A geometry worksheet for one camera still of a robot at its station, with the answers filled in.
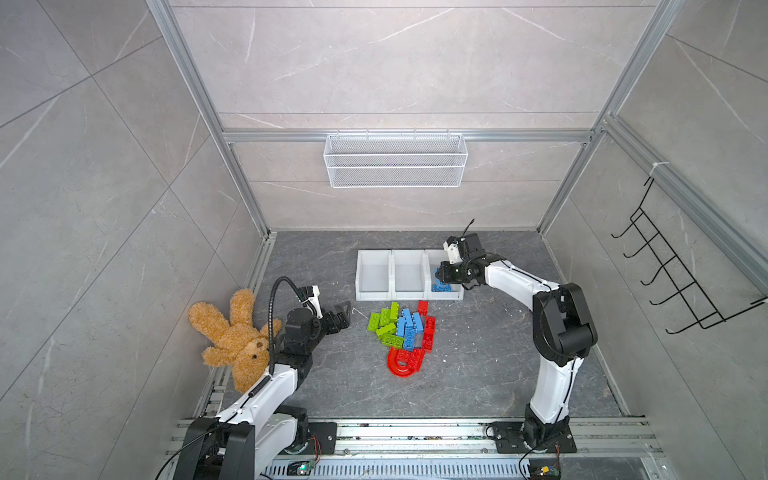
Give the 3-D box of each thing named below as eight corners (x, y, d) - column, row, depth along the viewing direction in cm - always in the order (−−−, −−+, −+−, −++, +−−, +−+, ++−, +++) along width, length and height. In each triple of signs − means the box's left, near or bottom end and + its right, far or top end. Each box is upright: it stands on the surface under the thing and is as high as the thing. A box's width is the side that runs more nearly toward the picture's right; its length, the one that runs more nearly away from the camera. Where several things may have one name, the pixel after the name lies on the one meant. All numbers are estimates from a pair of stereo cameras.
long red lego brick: (422, 351, 90) (423, 347, 87) (424, 320, 97) (425, 315, 94) (433, 353, 90) (434, 349, 87) (434, 321, 97) (436, 316, 94)
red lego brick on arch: (407, 372, 85) (408, 369, 83) (407, 351, 89) (407, 348, 87) (425, 372, 85) (425, 369, 83) (423, 351, 89) (424, 348, 87)
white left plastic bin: (355, 304, 101) (353, 292, 95) (359, 262, 113) (357, 249, 107) (391, 304, 101) (391, 292, 95) (391, 262, 113) (391, 249, 107)
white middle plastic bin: (390, 303, 100) (390, 292, 95) (390, 261, 112) (390, 249, 107) (428, 303, 100) (430, 292, 95) (424, 261, 112) (426, 249, 107)
